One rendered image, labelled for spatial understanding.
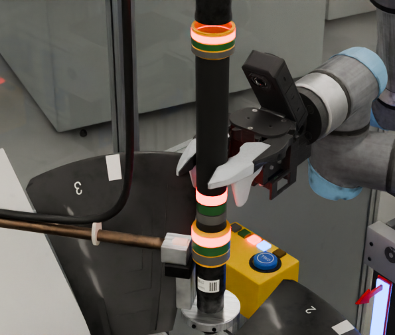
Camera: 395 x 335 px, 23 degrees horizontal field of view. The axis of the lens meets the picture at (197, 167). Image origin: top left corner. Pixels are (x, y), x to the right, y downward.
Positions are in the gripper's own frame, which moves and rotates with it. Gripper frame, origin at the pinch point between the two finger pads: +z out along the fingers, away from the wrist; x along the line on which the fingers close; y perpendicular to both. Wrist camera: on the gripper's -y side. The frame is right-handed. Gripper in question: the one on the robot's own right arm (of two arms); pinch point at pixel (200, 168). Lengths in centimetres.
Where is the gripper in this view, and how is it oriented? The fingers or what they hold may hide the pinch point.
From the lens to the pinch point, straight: 102.0
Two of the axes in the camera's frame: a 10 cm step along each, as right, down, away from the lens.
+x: -7.9, -3.2, 5.2
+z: -6.2, 4.1, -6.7
